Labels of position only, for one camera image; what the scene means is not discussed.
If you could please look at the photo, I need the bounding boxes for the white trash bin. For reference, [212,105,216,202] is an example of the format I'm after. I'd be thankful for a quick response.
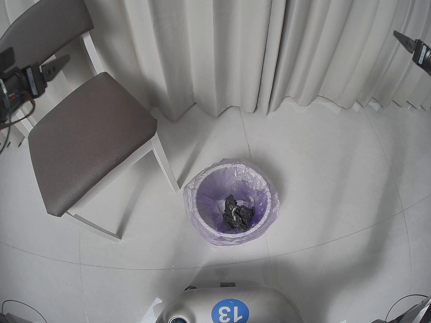
[192,165,271,236]

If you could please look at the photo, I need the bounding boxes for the white chair with grey seat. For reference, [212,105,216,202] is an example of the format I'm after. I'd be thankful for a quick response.
[0,0,180,242]

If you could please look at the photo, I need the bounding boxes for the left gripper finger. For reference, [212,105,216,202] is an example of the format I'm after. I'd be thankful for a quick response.
[39,54,71,83]

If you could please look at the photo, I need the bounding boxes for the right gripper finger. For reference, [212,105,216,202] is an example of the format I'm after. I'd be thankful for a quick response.
[393,30,419,56]

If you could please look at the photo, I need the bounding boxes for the white curtain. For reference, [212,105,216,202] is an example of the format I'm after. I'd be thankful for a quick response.
[0,0,431,147]

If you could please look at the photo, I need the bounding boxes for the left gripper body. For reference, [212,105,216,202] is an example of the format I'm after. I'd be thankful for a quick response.
[21,64,47,99]

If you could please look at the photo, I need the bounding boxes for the black plastic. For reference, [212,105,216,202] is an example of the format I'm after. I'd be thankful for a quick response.
[222,194,256,231]

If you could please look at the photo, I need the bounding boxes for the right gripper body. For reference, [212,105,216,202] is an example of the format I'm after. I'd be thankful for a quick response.
[412,39,431,77]

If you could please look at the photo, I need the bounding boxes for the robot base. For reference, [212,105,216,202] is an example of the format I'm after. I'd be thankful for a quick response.
[158,281,305,323]

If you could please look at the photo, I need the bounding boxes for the purple plastic bag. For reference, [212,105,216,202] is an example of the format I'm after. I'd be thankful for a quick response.
[183,158,280,246]

